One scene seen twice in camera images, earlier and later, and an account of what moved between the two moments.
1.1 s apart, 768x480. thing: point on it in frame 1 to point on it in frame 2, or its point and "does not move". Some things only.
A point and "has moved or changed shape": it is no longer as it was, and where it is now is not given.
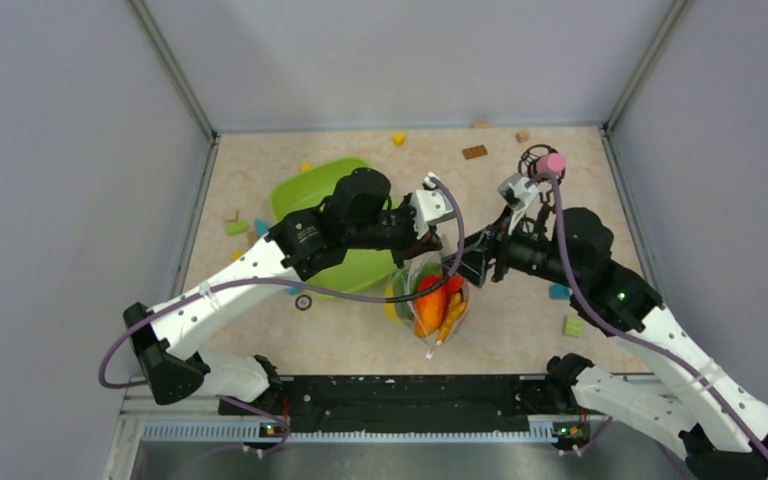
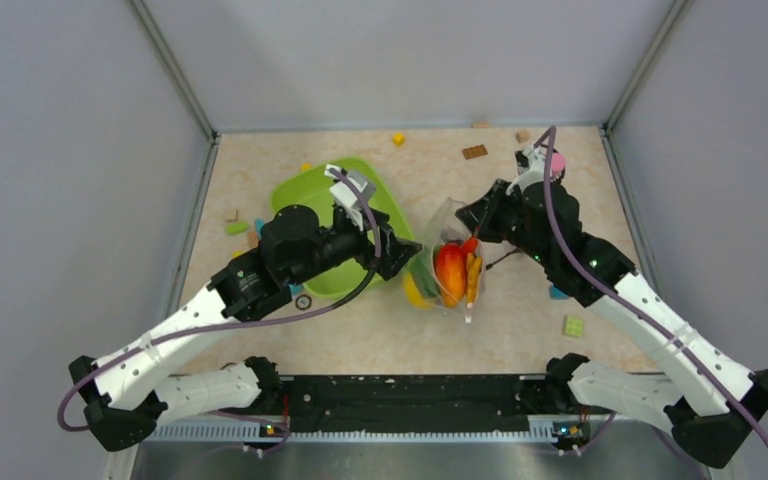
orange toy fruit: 429,310 has moved or changed shape
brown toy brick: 474,151 does not move
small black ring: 309,304 does not move
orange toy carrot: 441,295 has moved or changed shape
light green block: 573,326 does not move
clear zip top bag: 428,298 has moved or changed shape
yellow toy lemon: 390,307 to 413,294
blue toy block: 557,291 does not move
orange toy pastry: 457,308 has moved or changed shape
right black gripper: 474,266 to 481,214
